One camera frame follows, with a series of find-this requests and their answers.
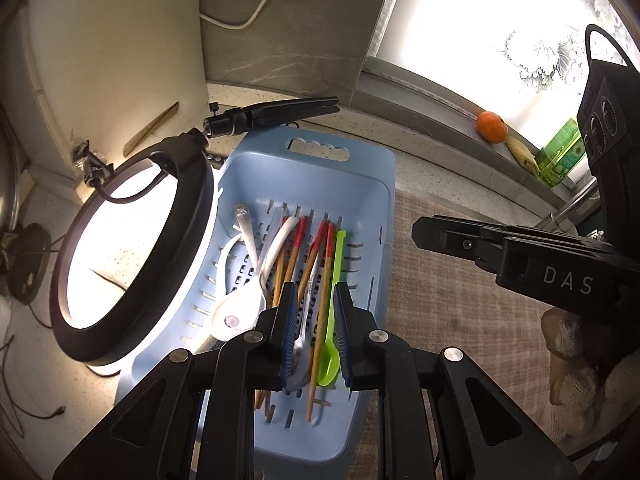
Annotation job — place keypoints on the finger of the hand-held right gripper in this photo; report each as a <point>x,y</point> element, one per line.
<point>440,235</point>

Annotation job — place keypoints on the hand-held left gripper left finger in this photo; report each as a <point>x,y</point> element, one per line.
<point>289,330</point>

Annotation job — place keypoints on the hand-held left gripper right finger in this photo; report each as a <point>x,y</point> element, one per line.
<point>342,335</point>

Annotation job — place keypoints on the translucent plastic spoon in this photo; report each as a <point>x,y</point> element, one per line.
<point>300,355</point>

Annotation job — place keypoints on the green plastic spoon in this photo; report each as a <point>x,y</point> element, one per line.
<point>327,360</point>

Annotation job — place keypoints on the red-tipped wooden chopstick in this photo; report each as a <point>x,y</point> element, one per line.
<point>319,234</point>
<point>281,275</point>
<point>300,234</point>
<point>330,245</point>

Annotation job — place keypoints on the white ceramic spoon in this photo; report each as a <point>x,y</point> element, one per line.
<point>218,275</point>
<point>235,310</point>

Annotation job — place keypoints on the blue plastic basket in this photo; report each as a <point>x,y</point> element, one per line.
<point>360,200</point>

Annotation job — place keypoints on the person's right hand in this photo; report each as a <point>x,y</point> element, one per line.
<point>570,385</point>

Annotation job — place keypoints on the steel faucet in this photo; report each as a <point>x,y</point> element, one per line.
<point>570,205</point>

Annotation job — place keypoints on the pink plaid cloth mat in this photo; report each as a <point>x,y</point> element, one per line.
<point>450,300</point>

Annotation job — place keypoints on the green plastic bottle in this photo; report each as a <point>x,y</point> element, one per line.
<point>560,155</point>

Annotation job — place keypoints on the banana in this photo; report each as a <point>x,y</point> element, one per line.
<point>522,157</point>

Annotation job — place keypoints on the orange fruit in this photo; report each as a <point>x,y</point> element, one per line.
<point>491,127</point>

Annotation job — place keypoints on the wooden spatula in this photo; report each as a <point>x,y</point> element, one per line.
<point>150,127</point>

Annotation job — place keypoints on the black round object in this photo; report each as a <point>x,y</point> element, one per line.
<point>27,260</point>

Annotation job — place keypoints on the white board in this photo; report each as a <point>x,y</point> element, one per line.
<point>115,60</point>

